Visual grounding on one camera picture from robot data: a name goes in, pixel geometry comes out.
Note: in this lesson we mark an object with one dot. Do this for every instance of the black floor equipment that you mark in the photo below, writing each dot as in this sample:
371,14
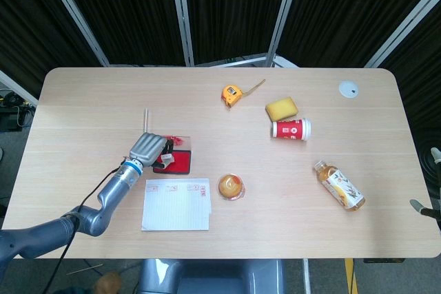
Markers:
12,115

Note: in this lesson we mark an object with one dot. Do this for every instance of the red ink pad clear lid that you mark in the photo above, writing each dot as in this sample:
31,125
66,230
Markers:
181,163

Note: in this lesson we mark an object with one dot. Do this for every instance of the black pleated partition panel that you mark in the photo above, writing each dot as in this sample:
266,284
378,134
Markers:
234,8
420,77
31,25
351,11
127,11

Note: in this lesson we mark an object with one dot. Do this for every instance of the red paper cup white lid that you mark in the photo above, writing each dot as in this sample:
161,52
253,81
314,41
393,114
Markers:
289,129

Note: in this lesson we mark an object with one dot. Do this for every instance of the clear glass test tube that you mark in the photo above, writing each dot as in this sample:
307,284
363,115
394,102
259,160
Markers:
146,120

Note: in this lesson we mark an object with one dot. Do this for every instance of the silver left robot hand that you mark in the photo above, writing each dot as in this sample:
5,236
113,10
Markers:
148,149

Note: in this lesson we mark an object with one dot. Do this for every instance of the yellow tape measure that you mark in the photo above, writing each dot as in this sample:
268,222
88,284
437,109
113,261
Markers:
230,95

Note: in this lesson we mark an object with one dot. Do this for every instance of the orange fruit jelly cup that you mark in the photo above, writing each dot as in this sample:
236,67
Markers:
230,186

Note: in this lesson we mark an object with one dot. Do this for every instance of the black table control box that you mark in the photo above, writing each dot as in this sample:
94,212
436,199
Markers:
384,260

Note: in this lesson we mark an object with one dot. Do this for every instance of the tea bottle with label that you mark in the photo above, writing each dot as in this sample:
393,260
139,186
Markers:
339,185

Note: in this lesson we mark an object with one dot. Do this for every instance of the yellow table leg strip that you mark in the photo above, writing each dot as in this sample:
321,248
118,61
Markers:
350,276

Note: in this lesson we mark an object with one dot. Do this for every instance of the thin wooden stick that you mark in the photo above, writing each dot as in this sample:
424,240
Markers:
84,269

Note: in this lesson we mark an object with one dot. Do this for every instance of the brown leather shoe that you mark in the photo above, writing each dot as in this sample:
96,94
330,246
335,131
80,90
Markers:
108,283

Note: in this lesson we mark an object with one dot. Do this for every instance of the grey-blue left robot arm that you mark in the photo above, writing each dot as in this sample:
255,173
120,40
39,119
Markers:
113,190

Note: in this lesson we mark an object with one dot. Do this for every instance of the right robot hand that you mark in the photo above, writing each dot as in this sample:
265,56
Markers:
437,213

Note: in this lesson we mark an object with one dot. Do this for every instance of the yellow sponge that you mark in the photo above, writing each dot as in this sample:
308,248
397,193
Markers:
280,107

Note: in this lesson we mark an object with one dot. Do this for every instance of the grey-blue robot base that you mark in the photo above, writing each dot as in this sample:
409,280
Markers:
213,276

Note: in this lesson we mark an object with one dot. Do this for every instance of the lined paper notepad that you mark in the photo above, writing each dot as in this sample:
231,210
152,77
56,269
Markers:
175,208

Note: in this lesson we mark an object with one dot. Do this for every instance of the white and red stamp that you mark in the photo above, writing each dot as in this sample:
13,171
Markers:
166,158

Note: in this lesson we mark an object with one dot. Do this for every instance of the white partition base foot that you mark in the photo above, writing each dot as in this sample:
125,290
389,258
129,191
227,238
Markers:
231,61

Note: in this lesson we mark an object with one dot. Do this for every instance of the white partition frame post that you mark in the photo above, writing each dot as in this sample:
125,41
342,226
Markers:
182,15
74,11
17,85
403,29
282,15

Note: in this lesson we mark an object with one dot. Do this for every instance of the white table leg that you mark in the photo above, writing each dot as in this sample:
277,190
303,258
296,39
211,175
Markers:
306,276

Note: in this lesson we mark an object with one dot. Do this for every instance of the white round table grommet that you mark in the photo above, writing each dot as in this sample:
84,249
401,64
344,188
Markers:
348,89

